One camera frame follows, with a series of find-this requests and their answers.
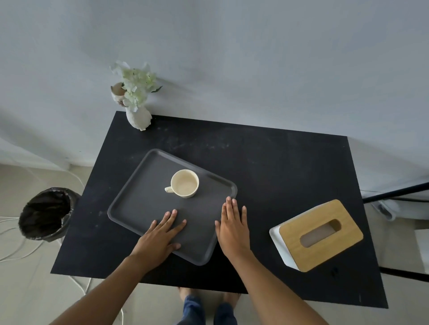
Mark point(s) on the person's right hand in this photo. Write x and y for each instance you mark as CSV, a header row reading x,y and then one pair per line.
x,y
233,236

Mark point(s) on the person's left hand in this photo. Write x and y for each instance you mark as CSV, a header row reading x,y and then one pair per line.
x,y
156,242

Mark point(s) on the person's left middle finger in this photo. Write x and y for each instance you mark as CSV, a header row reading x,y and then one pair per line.
x,y
170,219

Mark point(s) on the person's right middle finger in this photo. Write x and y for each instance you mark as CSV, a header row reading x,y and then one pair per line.
x,y
230,209

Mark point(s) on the person's right little finger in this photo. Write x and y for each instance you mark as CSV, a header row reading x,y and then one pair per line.
x,y
244,217

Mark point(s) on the person's left thumb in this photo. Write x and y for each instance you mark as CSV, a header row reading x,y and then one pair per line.
x,y
175,247

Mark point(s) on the person's left little finger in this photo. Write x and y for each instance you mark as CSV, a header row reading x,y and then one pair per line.
x,y
152,226

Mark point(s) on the person's right thumb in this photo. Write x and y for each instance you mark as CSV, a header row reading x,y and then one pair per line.
x,y
218,229

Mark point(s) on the person's right forearm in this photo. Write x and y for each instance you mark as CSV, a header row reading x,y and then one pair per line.
x,y
274,291

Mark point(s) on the person's left forearm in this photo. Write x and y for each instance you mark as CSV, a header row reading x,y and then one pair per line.
x,y
104,291

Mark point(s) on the dark grey rectangular tray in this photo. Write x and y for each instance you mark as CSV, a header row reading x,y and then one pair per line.
x,y
144,204

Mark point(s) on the person's left foot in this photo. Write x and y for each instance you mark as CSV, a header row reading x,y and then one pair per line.
x,y
186,293

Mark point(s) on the person's foot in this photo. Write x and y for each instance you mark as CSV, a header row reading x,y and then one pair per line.
x,y
186,293
231,298

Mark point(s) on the person's blue jeans legs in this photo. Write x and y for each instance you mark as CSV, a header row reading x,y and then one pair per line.
x,y
192,311

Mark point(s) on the person's right foot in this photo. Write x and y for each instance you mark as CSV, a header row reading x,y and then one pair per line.
x,y
231,298

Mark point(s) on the white tissue box wooden lid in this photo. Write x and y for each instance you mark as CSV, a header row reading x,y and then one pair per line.
x,y
315,247

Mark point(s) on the white textured vase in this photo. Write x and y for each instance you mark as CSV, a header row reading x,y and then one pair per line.
x,y
139,119

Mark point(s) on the bin with black bag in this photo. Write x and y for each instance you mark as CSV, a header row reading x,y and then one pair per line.
x,y
45,214

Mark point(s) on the small white patterned pot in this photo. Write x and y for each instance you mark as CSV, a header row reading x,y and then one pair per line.
x,y
117,93

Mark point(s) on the white artificial flowers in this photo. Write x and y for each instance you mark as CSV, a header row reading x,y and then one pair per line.
x,y
135,83

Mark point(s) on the black stand leg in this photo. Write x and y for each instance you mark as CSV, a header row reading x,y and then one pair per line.
x,y
395,192
405,274

